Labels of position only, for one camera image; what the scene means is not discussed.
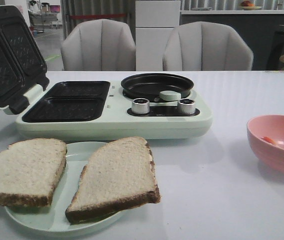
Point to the left grey upholstered chair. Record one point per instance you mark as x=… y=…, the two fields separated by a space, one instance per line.
x=99 y=45

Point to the black round frying pan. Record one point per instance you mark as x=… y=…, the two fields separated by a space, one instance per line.
x=157 y=87

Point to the silver control knob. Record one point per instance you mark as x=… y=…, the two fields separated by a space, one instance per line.
x=186 y=106
x=140 y=106

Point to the green breakfast maker base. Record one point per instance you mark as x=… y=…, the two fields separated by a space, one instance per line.
x=98 y=110

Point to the pink bowl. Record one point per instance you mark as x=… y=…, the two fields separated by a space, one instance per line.
x=267 y=126

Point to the right grey upholstered chair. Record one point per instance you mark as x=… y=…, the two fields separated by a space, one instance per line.
x=206 y=46

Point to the breakfast maker hinged lid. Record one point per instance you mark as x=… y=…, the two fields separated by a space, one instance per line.
x=22 y=67

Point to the fruit plate on counter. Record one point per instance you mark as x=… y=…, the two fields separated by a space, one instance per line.
x=247 y=5

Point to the light green round plate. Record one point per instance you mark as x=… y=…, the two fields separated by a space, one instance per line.
x=51 y=221

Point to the left silver control knob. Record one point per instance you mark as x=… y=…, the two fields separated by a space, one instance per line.
x=140 y=106

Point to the white refrigerator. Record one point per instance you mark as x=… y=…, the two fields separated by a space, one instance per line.
x=154 y=21

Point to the dark kitchen counter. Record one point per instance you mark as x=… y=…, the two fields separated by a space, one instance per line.
x=262 y=30

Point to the grey upholstered chair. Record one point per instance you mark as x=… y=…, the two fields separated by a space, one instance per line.
x=99 y=45
x=206 y=46

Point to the orange shrimp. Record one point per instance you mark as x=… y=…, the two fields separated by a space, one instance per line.
x=269 y=140

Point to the right silver control knob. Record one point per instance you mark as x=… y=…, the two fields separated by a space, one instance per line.
x=186 y=106

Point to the bread slice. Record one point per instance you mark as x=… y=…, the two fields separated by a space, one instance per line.
x=118 y=176
x=30 y=171

